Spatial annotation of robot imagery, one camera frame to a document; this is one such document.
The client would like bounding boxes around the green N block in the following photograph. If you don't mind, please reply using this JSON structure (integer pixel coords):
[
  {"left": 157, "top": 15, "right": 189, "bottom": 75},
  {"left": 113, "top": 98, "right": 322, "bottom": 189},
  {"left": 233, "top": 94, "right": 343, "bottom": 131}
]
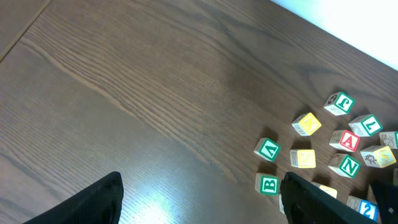
[{"left": 328, "top": 153, "right": 361, "bottom": 179}]

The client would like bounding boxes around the yellow o block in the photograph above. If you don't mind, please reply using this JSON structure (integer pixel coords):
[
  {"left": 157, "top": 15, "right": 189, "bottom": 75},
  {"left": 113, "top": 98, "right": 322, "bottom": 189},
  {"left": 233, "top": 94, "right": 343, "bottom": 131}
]
[
  {"left": 312, "top": 182, "right": 338, "bottom": 198},
  {"left": 393, "top": 168, "right": 398, "bottom": 186}
]

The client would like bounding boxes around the green Z block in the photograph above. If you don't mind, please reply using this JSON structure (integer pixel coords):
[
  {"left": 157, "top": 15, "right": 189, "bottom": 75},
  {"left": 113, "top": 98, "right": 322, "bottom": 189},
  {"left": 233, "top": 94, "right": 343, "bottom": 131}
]
[{"left": 379, "top": 131, "right": 398, "bottom": 149}]

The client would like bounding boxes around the yellow S block upper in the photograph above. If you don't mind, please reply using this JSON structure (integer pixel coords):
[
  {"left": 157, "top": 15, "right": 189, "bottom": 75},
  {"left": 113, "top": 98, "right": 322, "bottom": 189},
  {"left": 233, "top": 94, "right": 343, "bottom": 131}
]
[{"left": 360, "top": 146, "right": 397, "bottom": 168}]

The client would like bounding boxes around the yellow K block left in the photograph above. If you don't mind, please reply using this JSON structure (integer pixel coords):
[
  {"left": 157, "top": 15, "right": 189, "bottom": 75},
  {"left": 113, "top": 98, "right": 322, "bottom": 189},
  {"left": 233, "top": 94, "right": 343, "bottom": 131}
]
[{"left": 292, "top": 113, "right": 322, "bottom": 136}]

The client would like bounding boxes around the yellow S block lower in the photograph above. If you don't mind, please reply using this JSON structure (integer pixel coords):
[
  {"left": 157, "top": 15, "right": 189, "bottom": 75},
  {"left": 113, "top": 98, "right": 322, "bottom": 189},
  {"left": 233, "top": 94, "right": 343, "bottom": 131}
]
[{"left": 290, "top": 149, "right": 316, "bottom": 169}]

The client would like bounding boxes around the green V block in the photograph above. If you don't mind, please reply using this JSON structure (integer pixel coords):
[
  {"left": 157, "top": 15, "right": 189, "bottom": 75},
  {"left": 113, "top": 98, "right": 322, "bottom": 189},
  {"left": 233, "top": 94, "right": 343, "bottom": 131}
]
[{"left": 254, "top": 138, "right": 281, "bottom": 162}]

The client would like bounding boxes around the red A block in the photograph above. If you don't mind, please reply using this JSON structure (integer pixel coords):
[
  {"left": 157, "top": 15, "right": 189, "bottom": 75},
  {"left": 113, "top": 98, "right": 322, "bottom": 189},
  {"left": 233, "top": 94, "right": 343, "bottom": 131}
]
[{"left": 329, "top": 129, "right": 360, "bottom": 152}]

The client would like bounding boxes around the green 7 block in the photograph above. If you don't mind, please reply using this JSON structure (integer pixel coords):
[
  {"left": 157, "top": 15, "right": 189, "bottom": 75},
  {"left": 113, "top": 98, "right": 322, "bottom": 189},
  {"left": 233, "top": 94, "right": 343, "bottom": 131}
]
[{"left": 348, "top": 114, "right": 383, "bottom": 137}]

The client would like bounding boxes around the green J block top left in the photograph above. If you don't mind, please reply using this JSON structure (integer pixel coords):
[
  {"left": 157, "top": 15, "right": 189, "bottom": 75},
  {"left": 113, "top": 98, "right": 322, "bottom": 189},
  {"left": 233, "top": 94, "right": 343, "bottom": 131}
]
[{"left": 323, "top": 91, "right": 355, "bottom": 116}]

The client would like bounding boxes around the blue 2 block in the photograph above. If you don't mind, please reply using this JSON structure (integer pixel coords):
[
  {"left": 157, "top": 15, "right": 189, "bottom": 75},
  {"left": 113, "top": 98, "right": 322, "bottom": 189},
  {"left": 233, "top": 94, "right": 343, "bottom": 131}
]
[{"left": 346, "top": 195, "right": 379, "bottom": 221}]

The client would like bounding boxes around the green B block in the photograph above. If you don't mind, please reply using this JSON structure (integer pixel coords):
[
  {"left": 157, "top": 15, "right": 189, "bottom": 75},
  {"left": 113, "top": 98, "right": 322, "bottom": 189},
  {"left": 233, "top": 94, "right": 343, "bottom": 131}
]
[{"left": 255, "top": 172, "right": 279, "bottom": 196}]

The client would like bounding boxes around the yellow s block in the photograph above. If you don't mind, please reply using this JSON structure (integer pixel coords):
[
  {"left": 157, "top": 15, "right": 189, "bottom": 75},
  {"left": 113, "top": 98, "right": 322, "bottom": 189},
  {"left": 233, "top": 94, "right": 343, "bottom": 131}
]
[
  {"left": 290, "top": 149, "right": 316, "bottom": 169},
  {"left": 360, "top": 146, "right": 397, "bottom": 168}
]

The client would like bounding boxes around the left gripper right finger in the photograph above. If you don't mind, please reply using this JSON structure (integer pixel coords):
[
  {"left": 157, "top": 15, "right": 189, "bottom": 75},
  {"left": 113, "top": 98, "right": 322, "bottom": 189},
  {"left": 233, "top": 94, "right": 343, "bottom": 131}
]
[{"left": 280, "top": 172, "right": 375, "bottom": 224}]

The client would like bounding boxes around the red U block lower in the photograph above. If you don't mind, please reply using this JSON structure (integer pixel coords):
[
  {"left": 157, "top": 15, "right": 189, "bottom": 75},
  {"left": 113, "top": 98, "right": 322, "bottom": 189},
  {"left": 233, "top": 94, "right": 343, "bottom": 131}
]
[{"left": 279, "top": 194, "right": 285, "bottom": 215}]

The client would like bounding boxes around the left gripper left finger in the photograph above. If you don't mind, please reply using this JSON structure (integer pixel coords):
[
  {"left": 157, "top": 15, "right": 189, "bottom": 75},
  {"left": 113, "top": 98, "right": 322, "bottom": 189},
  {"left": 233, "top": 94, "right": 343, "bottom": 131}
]
[{"left": 24, "top": 171, "right": 124, "bottom": 224}]

